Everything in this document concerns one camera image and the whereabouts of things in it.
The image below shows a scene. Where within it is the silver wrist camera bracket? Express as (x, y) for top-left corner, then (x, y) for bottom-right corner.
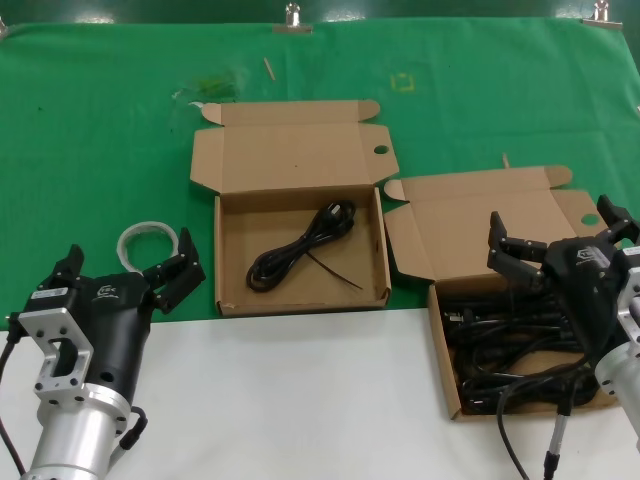
(615, 244), (640, 361)
(9, 305), (95, 402)

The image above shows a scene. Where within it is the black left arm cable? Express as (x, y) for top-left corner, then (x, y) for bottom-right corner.
(0, 312), (26, 476)

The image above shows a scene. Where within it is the cable with silver connector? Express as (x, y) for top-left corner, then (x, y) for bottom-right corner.
(542, 403), (572, 480)

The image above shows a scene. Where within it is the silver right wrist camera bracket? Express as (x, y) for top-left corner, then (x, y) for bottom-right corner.
(615, 244), (640, 361)

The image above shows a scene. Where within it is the open cardboard box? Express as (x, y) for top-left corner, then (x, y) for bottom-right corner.
(383, 165), (627, 422)
(188, 99), (400, 317)

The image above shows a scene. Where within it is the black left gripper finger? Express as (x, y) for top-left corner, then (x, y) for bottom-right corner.
(139, 227), (207, 315)
(37, 244), (86, 296)

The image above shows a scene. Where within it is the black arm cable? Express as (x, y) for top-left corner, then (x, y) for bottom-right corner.
(0, 312), (26, 476)
(495, 359), (596, 480)

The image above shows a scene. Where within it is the green table cloth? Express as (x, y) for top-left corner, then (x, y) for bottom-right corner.
(0, 17), (640, 332)

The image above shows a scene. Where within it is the white tape ring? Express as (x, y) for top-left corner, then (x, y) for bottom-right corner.
(116, 221), (180, 274)

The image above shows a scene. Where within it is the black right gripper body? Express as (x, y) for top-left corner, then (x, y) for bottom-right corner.
(542, 237), (634, 360)

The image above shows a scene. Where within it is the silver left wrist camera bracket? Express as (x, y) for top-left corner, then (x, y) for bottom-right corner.
(9, 305), (95, 402)

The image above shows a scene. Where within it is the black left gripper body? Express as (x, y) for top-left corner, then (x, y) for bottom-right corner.
(27, 273), (155, 402)

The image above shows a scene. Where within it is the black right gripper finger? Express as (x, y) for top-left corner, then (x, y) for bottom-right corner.
(597, 194), (636, 249)
(487, 210), (550, 296)

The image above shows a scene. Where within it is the thin black cable tie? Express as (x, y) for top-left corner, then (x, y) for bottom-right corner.
(305, 252), (365, 290)

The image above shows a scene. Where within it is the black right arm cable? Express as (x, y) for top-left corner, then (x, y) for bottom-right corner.
(495, 359), (596, 480)

